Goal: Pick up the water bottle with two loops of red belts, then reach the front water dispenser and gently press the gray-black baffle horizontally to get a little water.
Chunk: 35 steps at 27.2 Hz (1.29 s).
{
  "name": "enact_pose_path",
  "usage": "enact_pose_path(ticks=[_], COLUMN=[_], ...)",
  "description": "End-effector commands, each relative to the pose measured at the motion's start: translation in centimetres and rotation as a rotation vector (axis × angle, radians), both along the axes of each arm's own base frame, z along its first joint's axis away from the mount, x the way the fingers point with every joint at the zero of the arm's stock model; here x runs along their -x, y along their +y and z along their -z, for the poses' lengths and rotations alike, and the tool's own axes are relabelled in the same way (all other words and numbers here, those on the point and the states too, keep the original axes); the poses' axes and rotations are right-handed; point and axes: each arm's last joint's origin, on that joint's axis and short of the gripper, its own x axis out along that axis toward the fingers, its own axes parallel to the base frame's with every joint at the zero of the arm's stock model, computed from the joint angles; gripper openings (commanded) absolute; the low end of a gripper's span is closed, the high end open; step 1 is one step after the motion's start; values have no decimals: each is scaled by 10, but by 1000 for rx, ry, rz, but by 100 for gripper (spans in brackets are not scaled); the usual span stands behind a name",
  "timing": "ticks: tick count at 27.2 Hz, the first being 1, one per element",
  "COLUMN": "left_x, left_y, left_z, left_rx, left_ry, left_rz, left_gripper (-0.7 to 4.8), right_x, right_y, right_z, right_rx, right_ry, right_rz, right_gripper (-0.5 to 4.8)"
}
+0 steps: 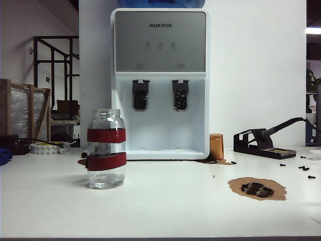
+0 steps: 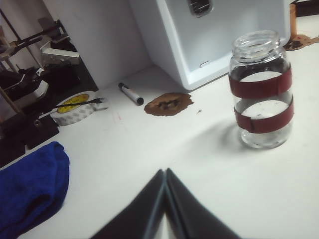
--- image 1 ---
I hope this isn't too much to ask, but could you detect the glass bottle with red bands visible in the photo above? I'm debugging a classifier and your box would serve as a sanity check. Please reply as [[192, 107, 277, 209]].
[[86, 108, 127, 190]]

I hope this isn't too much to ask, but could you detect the grey dispenser tap lever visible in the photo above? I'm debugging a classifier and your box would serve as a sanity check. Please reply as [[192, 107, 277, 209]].
[[172, 79, 190, 112], [132, 79, 150, 112]]

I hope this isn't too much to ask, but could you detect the white AUX water dispenser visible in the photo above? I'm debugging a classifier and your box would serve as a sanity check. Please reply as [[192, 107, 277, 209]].
[[109, 8, 211, 161]]

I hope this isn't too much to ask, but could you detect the orange metal canister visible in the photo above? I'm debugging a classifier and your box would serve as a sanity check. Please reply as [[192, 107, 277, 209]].
[[209, 134, 225, 161]]

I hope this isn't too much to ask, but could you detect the brown cardboard box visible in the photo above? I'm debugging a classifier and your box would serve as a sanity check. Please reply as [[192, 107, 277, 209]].
[[56, 99, 80, 116]]

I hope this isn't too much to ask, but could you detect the light wooden side table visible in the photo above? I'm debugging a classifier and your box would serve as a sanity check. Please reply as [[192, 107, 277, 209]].
[[49, 117, 81, 148]]

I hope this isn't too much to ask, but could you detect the black soldering iron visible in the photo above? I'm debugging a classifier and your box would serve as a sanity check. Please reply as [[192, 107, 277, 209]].
[[258, 117, 308, 138]]

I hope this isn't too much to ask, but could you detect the black soldering iron stand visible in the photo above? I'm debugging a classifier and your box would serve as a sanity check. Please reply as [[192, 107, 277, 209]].
[[233, 128, 296, 160]]

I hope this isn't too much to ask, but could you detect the white tape roll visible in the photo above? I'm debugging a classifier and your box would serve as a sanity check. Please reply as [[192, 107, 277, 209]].
[[29, 142, 71, 155]]

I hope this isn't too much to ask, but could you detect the black box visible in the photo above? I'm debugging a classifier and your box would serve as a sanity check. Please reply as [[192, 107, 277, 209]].
[[0, 135, 30, 155]]

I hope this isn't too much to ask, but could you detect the green potted plant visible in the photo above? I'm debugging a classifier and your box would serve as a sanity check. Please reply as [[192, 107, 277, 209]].
[[306, 69, 321, 92]]

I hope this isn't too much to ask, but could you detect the grey pole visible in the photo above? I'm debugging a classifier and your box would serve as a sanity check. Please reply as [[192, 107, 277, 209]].
[[314, 84, 321, 146]]

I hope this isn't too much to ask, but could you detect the blue cloth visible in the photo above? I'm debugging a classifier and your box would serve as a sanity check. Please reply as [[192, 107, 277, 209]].
[[0, 147, 13, 166]]

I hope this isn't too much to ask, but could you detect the wooden crate frame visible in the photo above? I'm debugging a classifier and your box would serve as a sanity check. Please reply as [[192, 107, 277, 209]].
[[0, 78, 53, 142]]

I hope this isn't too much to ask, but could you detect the thin black cable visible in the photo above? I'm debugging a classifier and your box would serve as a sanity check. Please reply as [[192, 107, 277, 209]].
[[17, 137, 51, 145]]

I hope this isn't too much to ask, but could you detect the black metal stair frame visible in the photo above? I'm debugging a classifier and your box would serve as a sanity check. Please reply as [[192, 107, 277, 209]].
[[33, 36, 80, 116]]

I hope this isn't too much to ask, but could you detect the black soldering iron cable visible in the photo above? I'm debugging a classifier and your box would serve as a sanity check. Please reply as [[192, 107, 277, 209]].
[[302, 117, 321, 134]]

